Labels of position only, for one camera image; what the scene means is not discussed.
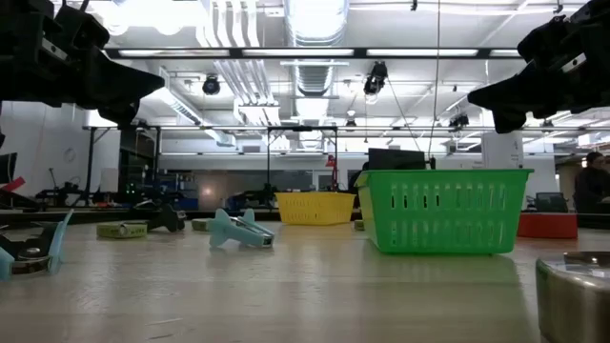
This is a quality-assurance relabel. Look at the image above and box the black overhead light bar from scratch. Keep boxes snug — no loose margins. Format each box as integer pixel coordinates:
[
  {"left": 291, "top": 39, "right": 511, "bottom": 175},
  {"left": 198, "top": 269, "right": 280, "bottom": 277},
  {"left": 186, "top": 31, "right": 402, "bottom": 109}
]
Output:
[{"left": 104, "top": 46, "right": 523, "bottom": 60}]

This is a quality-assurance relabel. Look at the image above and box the black computer monitor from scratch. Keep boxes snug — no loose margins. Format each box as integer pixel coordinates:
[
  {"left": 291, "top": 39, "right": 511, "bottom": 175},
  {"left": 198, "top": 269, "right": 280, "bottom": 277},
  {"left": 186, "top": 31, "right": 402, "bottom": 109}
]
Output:
[{"left": 367, "top": 147, "right": 427, "bottom": 172}]

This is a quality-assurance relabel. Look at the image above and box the green tape measure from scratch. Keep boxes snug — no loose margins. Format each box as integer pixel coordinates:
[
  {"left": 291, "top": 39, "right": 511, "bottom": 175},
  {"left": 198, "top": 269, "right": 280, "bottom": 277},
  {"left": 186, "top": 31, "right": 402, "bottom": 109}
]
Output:
[{"left": 95, "top": 220, "right": 149, "bottom": 240}]

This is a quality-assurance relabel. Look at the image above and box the silver ceiling ventilation duct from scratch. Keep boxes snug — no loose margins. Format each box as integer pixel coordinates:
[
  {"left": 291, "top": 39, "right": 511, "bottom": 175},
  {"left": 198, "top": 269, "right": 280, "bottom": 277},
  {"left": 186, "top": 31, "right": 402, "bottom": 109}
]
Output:
[{"left": 284, "top": 0, "right": 350, "bottom": 96}]

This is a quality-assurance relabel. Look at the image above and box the pale teal staple remover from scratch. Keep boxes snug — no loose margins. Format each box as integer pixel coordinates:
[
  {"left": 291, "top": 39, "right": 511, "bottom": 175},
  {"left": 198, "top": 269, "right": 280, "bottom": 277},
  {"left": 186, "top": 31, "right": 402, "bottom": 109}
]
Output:
[
  {"left": 0, "top": 208, "right": 75, "bottom": 282},
  {"left": 207, "top": 207, "right": 276, "bottom": 250}
]

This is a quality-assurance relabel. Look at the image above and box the green plastic basket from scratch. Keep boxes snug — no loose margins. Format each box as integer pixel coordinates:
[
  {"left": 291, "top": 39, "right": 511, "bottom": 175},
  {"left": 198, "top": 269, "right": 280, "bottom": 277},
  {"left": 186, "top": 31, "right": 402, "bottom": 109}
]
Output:
[{"left": 354, "top": 168, "right": 535, "bottom": 255}]

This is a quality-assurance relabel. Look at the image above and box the black aluminium table frame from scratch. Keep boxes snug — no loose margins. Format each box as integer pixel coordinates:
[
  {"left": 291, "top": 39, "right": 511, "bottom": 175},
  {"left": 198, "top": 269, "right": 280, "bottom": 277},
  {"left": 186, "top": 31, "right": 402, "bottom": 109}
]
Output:
[{"left": 0, "top": 207, "right": 610, "bottom": 231}]

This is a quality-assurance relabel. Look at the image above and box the yellow plastic basket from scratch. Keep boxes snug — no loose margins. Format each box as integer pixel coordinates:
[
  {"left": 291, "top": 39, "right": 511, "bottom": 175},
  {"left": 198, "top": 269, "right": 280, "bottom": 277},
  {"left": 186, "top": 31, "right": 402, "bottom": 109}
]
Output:
[{"left": 274, "top": 191, "right": 357, "bottom": 227}]

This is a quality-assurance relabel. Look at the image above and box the person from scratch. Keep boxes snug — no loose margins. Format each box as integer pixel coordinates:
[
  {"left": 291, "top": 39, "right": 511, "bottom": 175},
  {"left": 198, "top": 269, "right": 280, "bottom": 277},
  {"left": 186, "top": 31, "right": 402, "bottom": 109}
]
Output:
[{"left": 573, "top": 151, "right": 610, "bottom": 214}]

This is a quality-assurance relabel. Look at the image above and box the black staple remover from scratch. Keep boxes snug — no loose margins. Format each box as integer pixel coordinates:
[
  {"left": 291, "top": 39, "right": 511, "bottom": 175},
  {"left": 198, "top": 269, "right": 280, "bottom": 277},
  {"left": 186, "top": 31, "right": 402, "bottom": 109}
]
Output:
[{"left": 146, "top": 203, "right": 188, "bottom": 234}]

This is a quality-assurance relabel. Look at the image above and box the thin hanging black cable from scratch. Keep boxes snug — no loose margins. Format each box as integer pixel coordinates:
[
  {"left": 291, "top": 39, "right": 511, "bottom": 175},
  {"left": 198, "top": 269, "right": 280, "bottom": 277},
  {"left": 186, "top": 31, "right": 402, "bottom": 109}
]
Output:
[{"left": 427, "top": 0, "right": 442, "bottom": 158}]

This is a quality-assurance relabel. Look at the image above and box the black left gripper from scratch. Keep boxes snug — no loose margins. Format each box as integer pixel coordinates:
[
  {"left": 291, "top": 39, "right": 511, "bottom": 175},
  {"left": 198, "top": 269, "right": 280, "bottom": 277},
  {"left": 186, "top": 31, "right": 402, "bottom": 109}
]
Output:
[{"left": 21, "top": 0, "right": 166, "bottom": 128}]

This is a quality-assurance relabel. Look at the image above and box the white square pillar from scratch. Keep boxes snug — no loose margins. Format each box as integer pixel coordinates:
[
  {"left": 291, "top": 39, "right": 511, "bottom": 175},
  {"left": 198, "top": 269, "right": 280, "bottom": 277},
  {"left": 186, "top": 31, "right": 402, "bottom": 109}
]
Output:
[{"left": 480, "top": 131, "right": 524, "bottom": 171}]

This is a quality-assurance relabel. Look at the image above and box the dark monitor screen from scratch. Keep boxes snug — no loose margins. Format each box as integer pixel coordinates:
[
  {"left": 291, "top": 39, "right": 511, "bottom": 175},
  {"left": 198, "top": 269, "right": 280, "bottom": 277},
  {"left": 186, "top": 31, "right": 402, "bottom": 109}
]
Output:
[{"left": 0, "top": 151, "right": 18, "bottom": 185}]

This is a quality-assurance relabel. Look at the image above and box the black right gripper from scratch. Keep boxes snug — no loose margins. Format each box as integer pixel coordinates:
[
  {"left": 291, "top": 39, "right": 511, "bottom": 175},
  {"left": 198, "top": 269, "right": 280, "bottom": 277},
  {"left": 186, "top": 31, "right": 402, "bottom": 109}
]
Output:
[{"left": 467, "top": 0, "right": 592, "bottom": 134}]

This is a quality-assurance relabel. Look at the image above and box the black workstation frame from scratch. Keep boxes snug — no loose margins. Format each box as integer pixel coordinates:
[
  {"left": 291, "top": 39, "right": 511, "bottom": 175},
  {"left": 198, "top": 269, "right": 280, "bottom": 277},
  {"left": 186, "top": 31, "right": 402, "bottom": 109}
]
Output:
[
  {"left": 265, "top": 125, "right": 340, "bottom": 194},
  {"left": 83, "top": 124, "right": 163, "bottom": 207}
]

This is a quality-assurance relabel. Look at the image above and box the black hanging camera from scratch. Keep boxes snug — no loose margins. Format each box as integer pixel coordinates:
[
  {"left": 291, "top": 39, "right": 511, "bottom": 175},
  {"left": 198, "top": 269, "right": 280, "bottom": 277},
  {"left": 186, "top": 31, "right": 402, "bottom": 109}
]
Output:
[
  {"left": 201, "top": 73, "right": 222, "bottom": 96},
  {"left": 362, "top": 60, "right": 389, "bottom": 96},
  {"left": 447, "top": 111, "right": 471, "bottom": 130}
]

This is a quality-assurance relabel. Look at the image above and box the flat red item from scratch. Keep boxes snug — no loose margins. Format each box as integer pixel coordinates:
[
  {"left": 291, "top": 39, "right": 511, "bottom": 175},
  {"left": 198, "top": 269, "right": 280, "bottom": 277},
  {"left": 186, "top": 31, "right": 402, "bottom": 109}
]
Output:
[{"left": 0, "top": 176, "right": 27, "bottom": 192}]

